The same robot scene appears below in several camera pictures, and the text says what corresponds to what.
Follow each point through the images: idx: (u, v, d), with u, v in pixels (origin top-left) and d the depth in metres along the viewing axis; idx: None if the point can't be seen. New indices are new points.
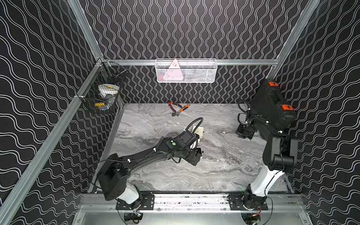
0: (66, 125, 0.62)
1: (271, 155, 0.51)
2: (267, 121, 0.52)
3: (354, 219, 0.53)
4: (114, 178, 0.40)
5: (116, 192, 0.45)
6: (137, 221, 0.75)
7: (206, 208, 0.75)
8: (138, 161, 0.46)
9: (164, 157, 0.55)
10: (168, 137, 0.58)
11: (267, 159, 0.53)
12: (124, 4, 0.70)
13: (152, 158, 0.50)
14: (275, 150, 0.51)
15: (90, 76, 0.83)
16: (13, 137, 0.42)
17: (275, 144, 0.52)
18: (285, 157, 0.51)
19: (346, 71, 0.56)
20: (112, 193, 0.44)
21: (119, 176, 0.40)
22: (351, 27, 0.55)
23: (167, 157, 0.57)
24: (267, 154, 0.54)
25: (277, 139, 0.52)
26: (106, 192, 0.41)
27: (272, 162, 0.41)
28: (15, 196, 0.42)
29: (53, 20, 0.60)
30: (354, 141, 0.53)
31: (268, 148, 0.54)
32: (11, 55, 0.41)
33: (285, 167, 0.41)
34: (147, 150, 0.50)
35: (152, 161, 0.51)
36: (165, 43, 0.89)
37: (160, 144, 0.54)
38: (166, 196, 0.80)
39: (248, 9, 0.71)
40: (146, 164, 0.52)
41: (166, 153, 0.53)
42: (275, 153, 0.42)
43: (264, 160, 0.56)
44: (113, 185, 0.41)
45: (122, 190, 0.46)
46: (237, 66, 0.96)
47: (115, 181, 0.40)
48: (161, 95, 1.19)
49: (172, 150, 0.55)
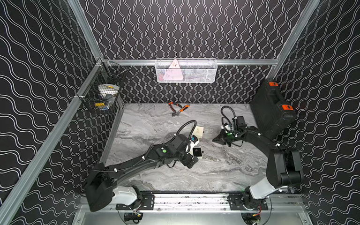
0: (66, 125, 0.62)
1: (278, 176, 0.46)
2: (259, 134, 0.60)
3: (354, 219, 0.53)
4: (99, 188, 0.39)
5: (101, 204, 0.43)
6: (137, 221, 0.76)
7: (206, 208, 0.75)
8: (125, 169, 0.45)
9: (153, 166, 0.53)
10: (159, 144, 0.57)
11: (273, 179, 0.48)
12: (124, 4, 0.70)
13: (140, 166, 0.48)
14: (280, 168, 0.46)
15: (90, 76, 0.83)
16: (13, 137, 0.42)
17: (281, 162, 0.46)
18: (290, 173, 0.46)
19: (346, 71, 0.56)
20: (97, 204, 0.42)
21: (104, 186, 0.39)
22: (351, 27, 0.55)
23: (156, 165, 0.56)
24: (272, 174, 0.49)
25: (281, 157, 0.47)
26: (91, 203, 0.40)
27: (280, 182, 0.46)
28: (15, 196, 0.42)
29: (53, 20, 0.60)
30: (354, 141, 0.53)
31: (271, 167, 0.49)
32: (11, 55, 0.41)
33: (293, 183, 0.47)
34: (135, 159, 0.49)
35: (141, 169, 0.50)
36: (165, 43, 0.89)
37: (149, 152, 0.53)
38: (166, 196, 0.80)
39: (248, 9, 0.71)
40: (135, 173, 0.49)
41: (155, 161, 0.52)
42: (280, 172, 0.46)
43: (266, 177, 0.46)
44: (98, 197, 0.39)
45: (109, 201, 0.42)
46: (237, 66, 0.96)
47: (101, 192, 0.39)
48: (160, 95, 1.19)
49: (162, 157, 0.53)
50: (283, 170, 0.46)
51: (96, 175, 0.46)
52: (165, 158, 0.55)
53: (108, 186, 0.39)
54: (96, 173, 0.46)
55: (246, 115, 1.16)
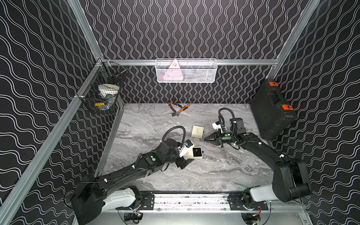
0: (66, 125, 0.62)
1: (287, 191, 0.43)
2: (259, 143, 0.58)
3: (354, 219, 0.53)
4: (89, 200, 0.39)
5: (90, 216, 0.43)
6: (137, 221, 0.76)
7: (206, 208, 0.75)
8: (116, 179, 0.46)
9: (144, 174, 0.55)
10: (148, 152, 0.59)
11: (282, 194, 0.45)
12: (124, 4, 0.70)
13: (130, 176, 0.49)
14: (288, 183, 0.43)
15: (90, 76, 0.83)
16: (13, 137, 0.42)
17: (287, 175, 0.44)
18: (298, 185, 0.44)
19: (346, 71, 0.56)
20: (86, 217, 0.41)
21: (94, 197, 0.39)
22: (351, 27, 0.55)
23: (146, 173, 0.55)
24: (281, 188, 0.45)
25: (288, 169, 0.44)
26: (79, 216, 0.39)
27: (290, 196, 0.43)
28: (15, 196, 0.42)
29: (53, 20, 0.60)
30: (354, 141, 0.53)
31: (278, 182, 0.46)
32: (11, 55, 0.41)
33: (301, 195, 0.44)
34: (126, 168, 0.50)
35: (131, 178, 0.51)
36: (165, 43, 0.89)
37: (138, 161, 0.54)
38: (166, 196, 0.80)
39: (248, 9, 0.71)
40: (126, 182, 0.50)
41: (145, 169, 0.53)
42: (289, 187, 0.43)
43: (273, 189, 0.49)
44: (88, 208, 0.39)
45: (98, 213, 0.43)
46: (237, 66, 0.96)
47: (91, 203, 0.39)
48: (160, 95, 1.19)
49: (152, 166, 0.55)
50: (291, 184, 0.43)
51: (85, 187, 0.45)
52: (155, 166, 0.56)
53: (98, 197, 0.39)
54: (86, 185, 0.45)
55: (246, 115, 1.16)
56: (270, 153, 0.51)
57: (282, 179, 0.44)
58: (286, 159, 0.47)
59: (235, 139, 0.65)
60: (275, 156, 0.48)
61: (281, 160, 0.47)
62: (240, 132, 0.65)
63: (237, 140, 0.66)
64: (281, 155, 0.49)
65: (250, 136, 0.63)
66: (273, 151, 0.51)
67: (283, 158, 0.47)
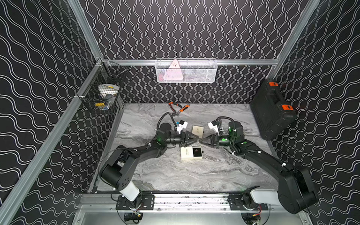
0: (66, 125, 0.63)
1: (294, 201, 0.42)
2: (259, 152, 0.56)
3: (354, 219, 0.53)
4: (127, 161, 0.46)
5: (126, 180, 0.48)
6: (137, 221, 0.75)
7: (206, 208, 0.75)
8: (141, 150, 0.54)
9: (154, 154, 0.65)
10: (152, 139, 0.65)
11: (290, 204, 0.43)
12: (124, 4, 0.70)
13: (149, 150, 0.59)
14: (295, 193, 0.42)
15: (90, 76, 0.83)
16: (13, 137, 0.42)
17: (292, 186, 0.42)
18: (304, 194, 0.43)
19: (346, 71, 0.56)
20: (123, 181, 0.46)
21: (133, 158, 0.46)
22: (351, 27, 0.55)
23: (156, 155, 0.67)
24: (287, 199, 0.44)
25: (293, 180, 0.43)
26: (117, 182, 0.44)
27: (298, 206, 0.41)
28: (15, 196, 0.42)
29: (53, 20, 0.60)
30: (354, 141, 0.53)
31: (284, 192, 0.45)
32: (11, 55, 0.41)
33: (308, 204, 0.42)
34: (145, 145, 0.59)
35: (148, 155, 0.60)
36: (165, 43, 0.89)
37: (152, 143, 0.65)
38: (166, 196, 0.80)
39: (248, 9, 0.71)
40: (146, 157, 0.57)
41: (156, 147, 0.64)
42: (296, 198, 0.42)
43: (280, 199, 0.47)
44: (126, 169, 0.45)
45: (129, 178, 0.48)
46: (237, 66, 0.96)
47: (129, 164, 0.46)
48: (161, 95, 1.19)
49: (160, 145, 0.66)
50: (298, 194, 0.42)
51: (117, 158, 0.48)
52: (161, 148, 0.68)
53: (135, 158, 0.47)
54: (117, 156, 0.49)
55: (246, 115, 1.16)
56: (273, 161, 0.50)
57: (288, 191, 0.43)
58: (289, 167, 0.46)
59: (233, 150, 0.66)
60: (278, 165, 0.48)
61: (283, 168, 0.46)
62: (238, 141, 0.69)
63: (236, 151, 0.65)
64: (283, 164, 0.48)
65: (249, 145, 0.62)
66: (275, 160, 0.50)
67: (286, 167, 0.46)
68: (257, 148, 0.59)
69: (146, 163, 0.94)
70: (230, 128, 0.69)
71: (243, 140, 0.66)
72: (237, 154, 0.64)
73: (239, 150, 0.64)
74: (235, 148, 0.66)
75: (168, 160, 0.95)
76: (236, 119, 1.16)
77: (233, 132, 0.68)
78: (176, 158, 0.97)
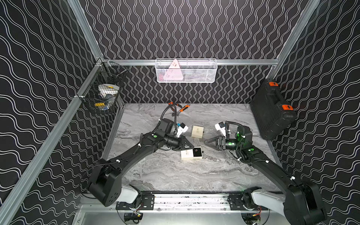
0: (66, 125, 0.62)
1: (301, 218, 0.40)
2: (267, 161, 0.55)
3: (354, 219, 0.53)
4: (108, 180, 0.40)
5: (113, 196, 0.44)
6: (137, 221, 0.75)
7: (206, 208, 0.75)
8: (127, 158, 0.47)
9: (151, 151, 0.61)
10: (148, 132, 0.60)
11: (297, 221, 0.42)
12: (124, 4, 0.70)
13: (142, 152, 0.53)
14: (301, 209, 0.40)
15: (90, 76, 0.83)
16: (13, 137, 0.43)
17: (298, 201, 0.40)
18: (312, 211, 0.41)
19: (345, 71, 0.56)
20: (110, 198, 0.43)
21: (113, 176, 0.40)
22: (351, 27, 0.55)
23: (153, 150, 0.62)
24: (294, 214, 0.43)
25: (299, 196, 0.41)
26: (104, 198, 0.41)
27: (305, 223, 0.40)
28: (14, 197, 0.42)
29: (53, 20, 0.60)
30: (354, 141, 0.53)
31: (292, 207, 0.43)
32: (11, 55, 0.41)
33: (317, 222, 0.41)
34: (133, 148, 0.51)
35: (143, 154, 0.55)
36: (165, 43, 0.89)
37: (142, 139, 0.56)
38: (166, 196, 0.80)
39: (248, 9, 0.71)
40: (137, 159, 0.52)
41: (151, 145, 0.56)
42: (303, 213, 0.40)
43: (288, 216, 0.45)
44: (109, 189, 0.41)
45: (118, 191, 0.46)
46: (237, 66, 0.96)
47: (111, 183, 0.40)
48: (161, 95, 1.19)
49: (155, 141, 0.57)
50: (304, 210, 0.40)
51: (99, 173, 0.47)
52: (158, 142, 0.59)
53: (116, 176, 0.41)
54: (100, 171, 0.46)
55: (246, 115, 1.16)
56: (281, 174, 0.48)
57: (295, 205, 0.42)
58: (297, 181, 0.44)
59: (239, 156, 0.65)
60: (286, 178, 0.46)
61: (291, 182, 0.44)
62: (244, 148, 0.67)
63: (243, 157, 0.63)
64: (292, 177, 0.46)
65: (256, 153, 0.60)
66: (284, 172, 0.48)
67: (294, 180, 0.45)
68: (266, 157, 0.57)
69: (146, 163, 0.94)
70: (239, 133, 0.66)
71: (250, 146, 0.67)
72: (243, 161, 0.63)
73: (245, 157, 0.62)
74: (241, 155, 0.64)
75: (168, 160, 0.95)
76: (236, 119, 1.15)
77: (242, 138, 0.66)
78: (176, 158, 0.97)
